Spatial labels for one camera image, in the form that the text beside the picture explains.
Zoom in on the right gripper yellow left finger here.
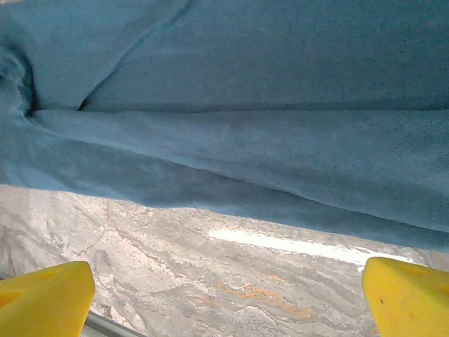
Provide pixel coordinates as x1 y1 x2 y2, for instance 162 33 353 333
0 261 95 337

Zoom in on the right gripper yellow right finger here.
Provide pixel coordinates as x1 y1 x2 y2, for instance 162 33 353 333
363 257 449 337

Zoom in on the blue t-shirt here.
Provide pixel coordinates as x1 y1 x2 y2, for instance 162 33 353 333
0 0 449 252

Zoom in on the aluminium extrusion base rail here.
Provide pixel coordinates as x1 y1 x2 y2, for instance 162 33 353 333
82 310 145 337

